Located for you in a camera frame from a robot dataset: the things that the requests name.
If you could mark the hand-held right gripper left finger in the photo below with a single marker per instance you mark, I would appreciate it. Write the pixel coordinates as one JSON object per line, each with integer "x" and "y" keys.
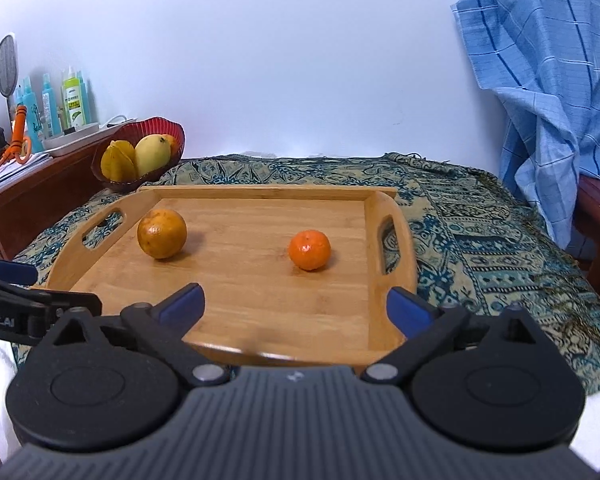
{"x": 182, "y": 306}

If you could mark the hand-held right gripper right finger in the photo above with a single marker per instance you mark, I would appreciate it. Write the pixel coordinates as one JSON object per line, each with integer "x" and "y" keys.
{"x": 405, "y": 312}

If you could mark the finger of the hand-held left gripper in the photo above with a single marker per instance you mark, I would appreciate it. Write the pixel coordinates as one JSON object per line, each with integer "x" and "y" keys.
{"x": 10, "y": 271}
{"x": 70, "y": 304}

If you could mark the large yellowish orange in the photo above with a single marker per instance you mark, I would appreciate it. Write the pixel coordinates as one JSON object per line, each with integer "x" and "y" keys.
{"x": 162, "y": 234}

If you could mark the wooden serving tray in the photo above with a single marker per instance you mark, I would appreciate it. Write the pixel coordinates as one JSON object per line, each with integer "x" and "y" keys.
{"x": 260, "y": 280}

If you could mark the small orange tangerine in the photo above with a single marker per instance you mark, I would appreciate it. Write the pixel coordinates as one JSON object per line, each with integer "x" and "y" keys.
{"x": 309, "y": 250}

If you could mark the brown wooden cabinet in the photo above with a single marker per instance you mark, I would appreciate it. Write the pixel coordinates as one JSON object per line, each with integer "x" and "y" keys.
{"x": 25, "y": 197}

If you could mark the teal patterned blanket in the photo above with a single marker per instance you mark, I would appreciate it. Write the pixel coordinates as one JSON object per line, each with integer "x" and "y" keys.
{"x": 480, "y": 260}

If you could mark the stack of papers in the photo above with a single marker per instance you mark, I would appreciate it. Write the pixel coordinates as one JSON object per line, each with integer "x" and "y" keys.
{"x": 10, "y": 170}

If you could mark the white plastic tray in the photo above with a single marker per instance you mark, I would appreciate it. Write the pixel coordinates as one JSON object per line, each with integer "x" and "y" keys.
{"x": 72, "y": 137}

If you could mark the yellow starfruit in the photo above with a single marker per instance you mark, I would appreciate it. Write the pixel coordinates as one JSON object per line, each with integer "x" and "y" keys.
{"x": 119, "y": 161}

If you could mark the teal spray bottle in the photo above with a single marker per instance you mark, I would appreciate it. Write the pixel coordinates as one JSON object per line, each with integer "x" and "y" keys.
{"x": 84, "y": 100}
{"x": 50, "y": 110}
{"x": 32, "y": 120}

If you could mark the yellow mango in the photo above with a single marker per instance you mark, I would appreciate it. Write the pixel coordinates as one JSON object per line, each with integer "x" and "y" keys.
{"x": 151, "y": 155}

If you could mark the orange in red bowl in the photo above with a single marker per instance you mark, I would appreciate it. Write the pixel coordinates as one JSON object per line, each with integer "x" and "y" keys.
{"x": 172, "y": 144}

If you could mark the green and white bottle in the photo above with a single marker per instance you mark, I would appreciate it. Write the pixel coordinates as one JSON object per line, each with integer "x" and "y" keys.
{"x": 72, "y": 102}

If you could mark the red glass bowl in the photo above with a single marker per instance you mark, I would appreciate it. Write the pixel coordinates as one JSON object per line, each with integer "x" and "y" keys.
{"x": 152, "y": 126}

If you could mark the blue striped cloth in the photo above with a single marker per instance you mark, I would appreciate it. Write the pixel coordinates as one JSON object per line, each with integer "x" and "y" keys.
{"x": 540, "y": 60}

